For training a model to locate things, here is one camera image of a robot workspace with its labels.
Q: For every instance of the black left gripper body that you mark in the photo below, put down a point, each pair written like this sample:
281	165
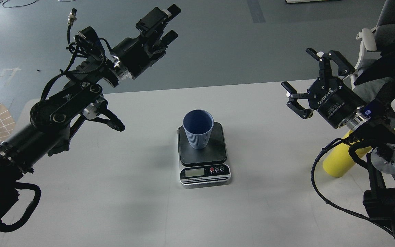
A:
133	56

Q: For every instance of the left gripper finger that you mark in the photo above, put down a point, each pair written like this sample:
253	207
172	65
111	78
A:
152	24
162	43

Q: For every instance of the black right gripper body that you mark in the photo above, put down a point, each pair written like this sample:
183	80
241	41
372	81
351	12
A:
334	101

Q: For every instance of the yellow seasoning squeeze bottle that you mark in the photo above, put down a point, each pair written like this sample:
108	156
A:
339	162

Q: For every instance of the blue ribbed cup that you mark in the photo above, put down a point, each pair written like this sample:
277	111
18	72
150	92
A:
198	125

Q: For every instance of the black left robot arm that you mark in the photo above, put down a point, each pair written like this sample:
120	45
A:
71	98

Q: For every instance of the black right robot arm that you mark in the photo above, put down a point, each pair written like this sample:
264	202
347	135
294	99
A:
371	141

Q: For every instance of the black digital kitchen scale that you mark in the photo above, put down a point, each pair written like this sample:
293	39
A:
205	167

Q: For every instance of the grey white office chair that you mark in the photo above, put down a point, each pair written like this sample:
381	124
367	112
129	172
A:
377	38

